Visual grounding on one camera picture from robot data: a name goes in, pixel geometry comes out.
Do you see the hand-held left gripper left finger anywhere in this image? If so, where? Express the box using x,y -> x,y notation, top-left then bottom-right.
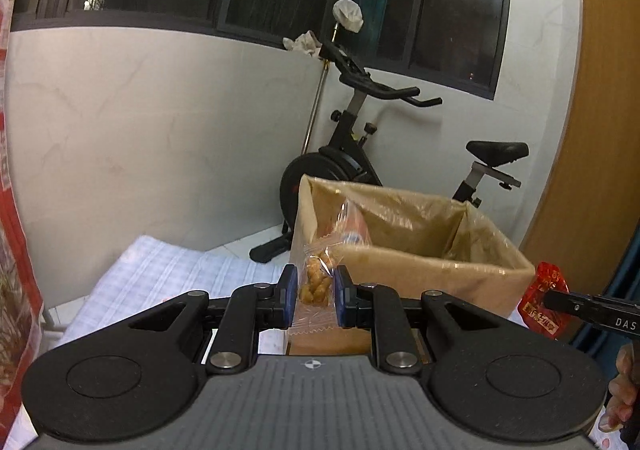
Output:
127,264 -> 299,376

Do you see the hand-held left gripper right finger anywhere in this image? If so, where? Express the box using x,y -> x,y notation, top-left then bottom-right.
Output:
334,265 -> 506,376

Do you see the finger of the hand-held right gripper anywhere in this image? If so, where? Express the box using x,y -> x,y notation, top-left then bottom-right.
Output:
544,290 -> 608,322

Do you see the clear packet of fried snacks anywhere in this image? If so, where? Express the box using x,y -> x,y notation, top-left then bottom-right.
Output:
292,241 -> 343,333

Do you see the clear red label snack packet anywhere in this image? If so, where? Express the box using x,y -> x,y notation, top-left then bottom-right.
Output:
320,199 -> 372,251

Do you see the cardboard box with plastic liner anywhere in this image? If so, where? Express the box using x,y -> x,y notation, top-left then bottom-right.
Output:
287,174 -> 537,356

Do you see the person's right hand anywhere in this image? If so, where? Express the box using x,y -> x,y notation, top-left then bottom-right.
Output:
598,344 -> 638,436

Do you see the checked tablecloth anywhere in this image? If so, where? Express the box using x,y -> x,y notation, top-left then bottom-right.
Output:
50,235 -> 298,366

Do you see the black exercise bike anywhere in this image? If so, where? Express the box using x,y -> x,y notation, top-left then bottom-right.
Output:
250,38 -> 530,265

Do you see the metal pole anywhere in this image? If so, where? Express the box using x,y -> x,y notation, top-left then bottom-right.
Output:
301,23 -> 341,156

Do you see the wooden panel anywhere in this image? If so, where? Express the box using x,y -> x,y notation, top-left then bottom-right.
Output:
517,0 -> 640,291

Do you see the white crumpled cloth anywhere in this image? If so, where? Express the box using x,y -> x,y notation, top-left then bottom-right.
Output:
282,30 -> 323,56

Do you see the red floral curtain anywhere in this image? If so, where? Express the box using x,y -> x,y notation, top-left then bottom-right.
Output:
0,0 -> 46,450

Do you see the white bag on pole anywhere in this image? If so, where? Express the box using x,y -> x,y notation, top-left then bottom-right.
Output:
333,0 -> 364,34

